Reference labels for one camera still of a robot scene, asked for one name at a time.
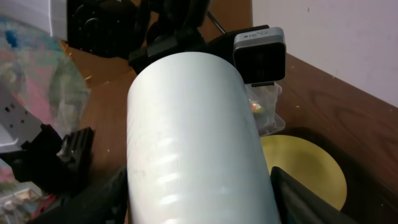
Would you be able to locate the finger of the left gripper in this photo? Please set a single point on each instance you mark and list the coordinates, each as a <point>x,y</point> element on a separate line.
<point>56,165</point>

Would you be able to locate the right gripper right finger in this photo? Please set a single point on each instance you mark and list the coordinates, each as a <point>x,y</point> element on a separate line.
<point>299,205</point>

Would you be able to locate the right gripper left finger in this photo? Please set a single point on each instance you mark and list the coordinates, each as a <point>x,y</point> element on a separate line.
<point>105,201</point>

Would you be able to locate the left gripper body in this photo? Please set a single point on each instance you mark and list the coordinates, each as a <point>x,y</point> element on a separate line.
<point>186,40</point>

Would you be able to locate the yellow plate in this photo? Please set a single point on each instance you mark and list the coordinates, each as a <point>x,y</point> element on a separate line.
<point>309,164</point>

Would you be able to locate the green orange snack wrapper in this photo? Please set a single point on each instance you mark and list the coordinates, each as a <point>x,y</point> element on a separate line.
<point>256,108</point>

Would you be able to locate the white cup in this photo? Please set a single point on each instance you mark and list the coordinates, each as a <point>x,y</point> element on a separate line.
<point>193,149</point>

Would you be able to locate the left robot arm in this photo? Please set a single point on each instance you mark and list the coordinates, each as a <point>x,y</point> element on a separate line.
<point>140,33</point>

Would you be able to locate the clear plastic bin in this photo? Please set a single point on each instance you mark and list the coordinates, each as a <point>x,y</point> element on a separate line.
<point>267,95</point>

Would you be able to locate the brown serving tray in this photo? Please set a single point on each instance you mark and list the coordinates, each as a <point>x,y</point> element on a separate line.
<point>368,200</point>

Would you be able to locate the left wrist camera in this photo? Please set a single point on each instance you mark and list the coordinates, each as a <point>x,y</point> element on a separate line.
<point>260,55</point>

